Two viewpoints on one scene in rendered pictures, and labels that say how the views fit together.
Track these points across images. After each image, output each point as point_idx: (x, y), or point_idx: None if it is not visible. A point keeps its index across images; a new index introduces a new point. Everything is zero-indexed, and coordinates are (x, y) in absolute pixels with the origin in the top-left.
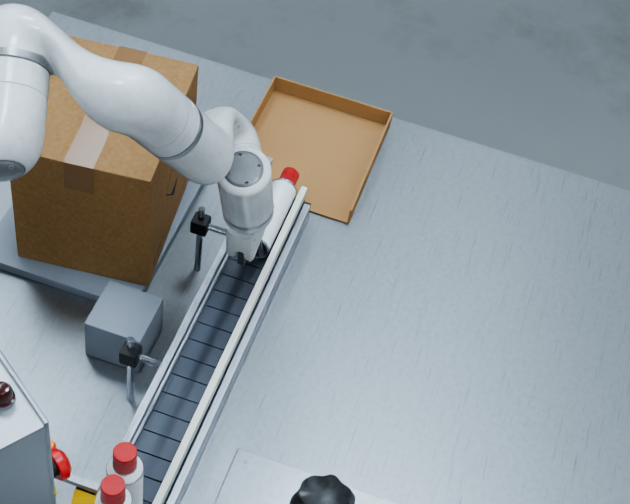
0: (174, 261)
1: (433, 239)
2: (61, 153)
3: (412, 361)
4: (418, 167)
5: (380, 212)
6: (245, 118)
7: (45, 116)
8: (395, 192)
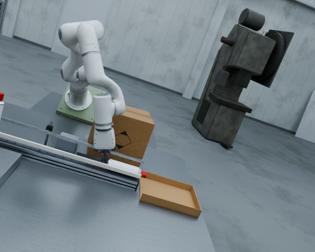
0: None
1: (146, 221)
2: None
3: (77, 207)
4: (183, 222)
5: (151, 209)
6: (121, 96)
7: (76, 32)
8: (164, 214)
